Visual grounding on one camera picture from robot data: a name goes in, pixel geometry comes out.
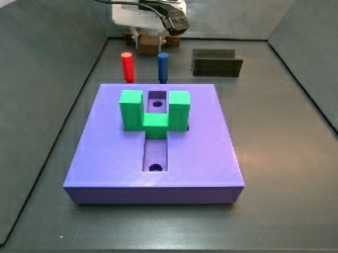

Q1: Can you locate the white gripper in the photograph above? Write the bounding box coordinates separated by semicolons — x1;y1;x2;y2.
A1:
112;0;186;49

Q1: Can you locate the brown T-shaped block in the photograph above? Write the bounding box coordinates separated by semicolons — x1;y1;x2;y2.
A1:
124;32;181;55

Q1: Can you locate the blue cylindrical peg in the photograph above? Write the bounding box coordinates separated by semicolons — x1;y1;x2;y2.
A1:
158;52;170;84

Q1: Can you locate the red cylindrical peg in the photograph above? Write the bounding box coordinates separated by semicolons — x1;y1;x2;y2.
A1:
120;51;135;83

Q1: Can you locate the green U-shaped block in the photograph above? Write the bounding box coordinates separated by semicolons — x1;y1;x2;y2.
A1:
119;90;191;139

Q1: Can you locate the purple base block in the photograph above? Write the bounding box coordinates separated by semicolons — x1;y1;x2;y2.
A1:
63;84;245;205

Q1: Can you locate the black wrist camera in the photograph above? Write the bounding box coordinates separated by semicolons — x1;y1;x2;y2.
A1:
139;0;189;36

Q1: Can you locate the black cable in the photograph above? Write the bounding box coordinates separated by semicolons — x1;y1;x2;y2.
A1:
94;0;166;18

